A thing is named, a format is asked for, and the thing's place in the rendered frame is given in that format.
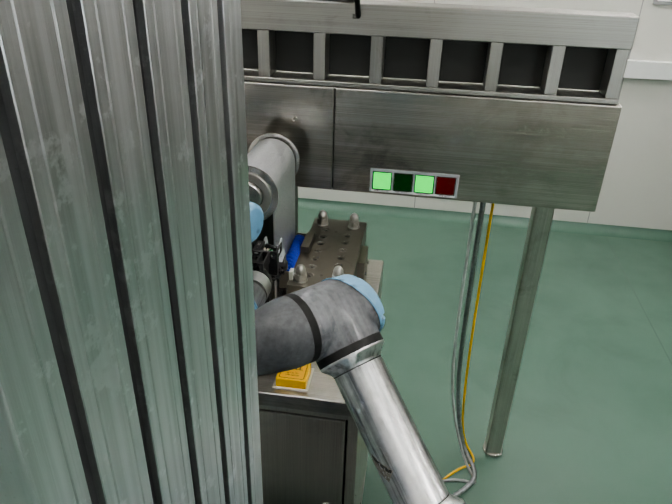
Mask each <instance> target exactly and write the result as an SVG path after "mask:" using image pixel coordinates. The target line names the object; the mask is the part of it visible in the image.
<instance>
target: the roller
mask: <svg viewBox="0 0 672 504"><path fill-rule="evenodd" d="M248 178H249V181H250V182H253V183H255V184H256V185H257V186H258V187H259V188H260V189H261V191H262V193H263V202H262V204H261V206H260V207H261V209H262V211H263V214H264V213H265V212H266V211H267V210H268V208H269V206H270V204H271V198H272V197H271V191H270V188H269V186H268V185H267V183H266V182H265V181H264V180H263V179H262V178H260V177H259V176H257V175H255V174H252V173H248Z"/></svg>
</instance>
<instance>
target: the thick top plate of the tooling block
mask: <svg viewBox="0 0 672 504"><path fill-rule="evenodd" d="M317 219H318V218H315V220H314V222H313V224H312V227H311V229H310V231H309V232H315V239H314V241H313V244H312V246H311V249H310V251H309V253H304V252H300V255H299V257H298V259H297V262H296V264H295V266H294V268H295V269H296V266H297V265H299V264H303V265H304V266H305V268H306V272H307V278H308V281H307V282H306V283H302V284H299V283H296V282H294V280H288V283H287V294H289V293H292V292H295V291H297V290H300V289H303V288H306V287H308V286H311V285H314V284H316V283H319V282H321V281H322V280H324V279H326V278H332V274H333V270H334V268H335V267H336V266H341V267H342V268H343V271H344V274H349V275H354V276H356V277H357V262H358V258H359V254H360V250H361V246H364V245H365V241H366V228H367V222H359V225H360V228H359V229H350V228H348V225H349V221H348V220H337V219H328V223H329V225H328V226H324V227H322V226H318V225H317Z"/></svg>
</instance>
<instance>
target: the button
mask: <svg viewBox="0 0 672 504"><path fill-rule="evenodd" d="M310 373H311V363H310V364H307V365H305V366H302V367H299V368H296V369H293V370H289V371H284V372H278V373H277V376H276V386H282V387H290V388H298V389H306V386H307V383H308V379H309V376H310Z"/></svg>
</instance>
